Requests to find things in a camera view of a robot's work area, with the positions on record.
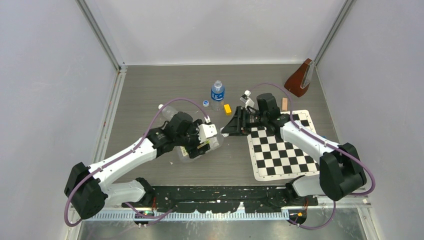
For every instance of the yellow block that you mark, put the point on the yellow block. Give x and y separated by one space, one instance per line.
227 109

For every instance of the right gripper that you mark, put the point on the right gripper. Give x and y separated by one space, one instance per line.
234 126

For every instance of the brown wooden metronome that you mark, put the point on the brown wooden metronome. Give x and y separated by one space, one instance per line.
298 83

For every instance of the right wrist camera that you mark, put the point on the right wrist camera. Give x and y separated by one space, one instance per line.
245 98

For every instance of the checkerboard mat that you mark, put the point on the checkerboard mat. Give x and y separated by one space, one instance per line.
274 159

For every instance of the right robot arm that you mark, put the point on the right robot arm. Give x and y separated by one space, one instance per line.
340 171

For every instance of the clear plastic bottle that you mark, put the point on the clear plastic bottle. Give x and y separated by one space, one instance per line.
168 111

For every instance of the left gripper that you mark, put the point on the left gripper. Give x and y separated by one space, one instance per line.
193 151

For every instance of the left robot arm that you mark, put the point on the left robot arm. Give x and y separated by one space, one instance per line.
90 188

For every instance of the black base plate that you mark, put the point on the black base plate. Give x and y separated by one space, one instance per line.
221 199

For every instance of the aluminium front rail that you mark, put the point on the aluminium front rail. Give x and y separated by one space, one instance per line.
238 215

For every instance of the fruit label plastic bottle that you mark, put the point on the fruit label plastic bottle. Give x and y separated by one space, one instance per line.
210 145

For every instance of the blue label water bottle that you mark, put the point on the blue label water bottle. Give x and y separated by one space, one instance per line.
217 95

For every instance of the white blue bottle cap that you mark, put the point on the white blue bottle cap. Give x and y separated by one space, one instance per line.
205 103

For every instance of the small wooden block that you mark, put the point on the small wooden block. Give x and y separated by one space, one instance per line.
284 104

